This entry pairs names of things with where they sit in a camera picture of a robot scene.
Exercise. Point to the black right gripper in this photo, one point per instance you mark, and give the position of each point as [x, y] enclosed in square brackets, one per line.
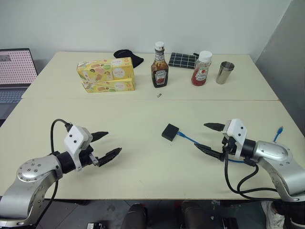
[229, 145]

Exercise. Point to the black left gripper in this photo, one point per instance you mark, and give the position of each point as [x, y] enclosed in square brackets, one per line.
[87, 158]

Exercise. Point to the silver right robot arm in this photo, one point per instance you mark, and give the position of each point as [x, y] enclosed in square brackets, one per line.
[276, 157]

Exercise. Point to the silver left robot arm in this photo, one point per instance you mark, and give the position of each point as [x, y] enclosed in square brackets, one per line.
[33, 176]

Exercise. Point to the small black adapter box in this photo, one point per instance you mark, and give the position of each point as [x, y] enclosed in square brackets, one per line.
[169, 132]

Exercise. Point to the yellow snack box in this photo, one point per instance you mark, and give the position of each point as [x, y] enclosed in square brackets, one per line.
[112, 86]
[104, 69]

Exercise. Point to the stainless steel cup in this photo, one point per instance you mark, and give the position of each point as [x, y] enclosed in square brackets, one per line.
[224, 72]

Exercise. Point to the red ketchup bottle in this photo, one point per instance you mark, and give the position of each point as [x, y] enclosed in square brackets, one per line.
[200, 71]

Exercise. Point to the dark rounded shape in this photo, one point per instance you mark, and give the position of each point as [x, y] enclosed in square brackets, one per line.
[134, 217]
[193, 214]

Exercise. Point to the black grid mat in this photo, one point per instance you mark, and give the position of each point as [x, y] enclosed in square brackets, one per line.
[182, 60]

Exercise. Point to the brown sauce bottle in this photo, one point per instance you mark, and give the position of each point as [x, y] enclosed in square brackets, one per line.
[159, 71]

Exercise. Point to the small black clip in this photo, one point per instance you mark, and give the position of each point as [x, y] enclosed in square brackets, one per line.
[196, 54]

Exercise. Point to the white crumpled cloth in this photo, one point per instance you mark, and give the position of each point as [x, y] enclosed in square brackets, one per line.
[271, 214]

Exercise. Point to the grey partition panel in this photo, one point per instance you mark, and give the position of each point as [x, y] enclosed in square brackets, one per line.
[283, 59]

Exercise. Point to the grey laptop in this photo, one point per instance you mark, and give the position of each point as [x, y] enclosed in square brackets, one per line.
[14, 69]

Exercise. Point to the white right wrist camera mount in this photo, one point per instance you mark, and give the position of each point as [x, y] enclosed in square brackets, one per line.
[237, 133]

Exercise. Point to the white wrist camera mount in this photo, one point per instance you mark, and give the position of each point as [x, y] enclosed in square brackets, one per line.
[237, 133]
[75, 138]

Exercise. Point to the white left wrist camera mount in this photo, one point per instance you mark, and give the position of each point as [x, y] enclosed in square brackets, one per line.
[75, 138]

